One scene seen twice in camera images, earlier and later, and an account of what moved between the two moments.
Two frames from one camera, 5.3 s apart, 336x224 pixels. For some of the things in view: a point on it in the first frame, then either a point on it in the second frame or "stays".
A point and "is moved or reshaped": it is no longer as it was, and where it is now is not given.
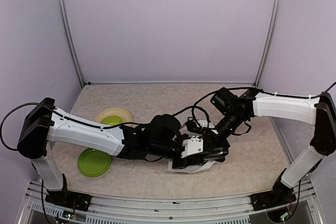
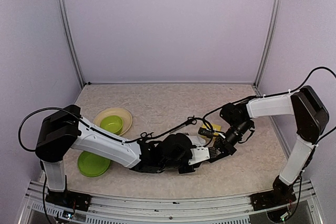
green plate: [93, 162] stays
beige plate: [125, 115] stays
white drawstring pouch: [197, 168] is moved or reshaped
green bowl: [112, 119] stays
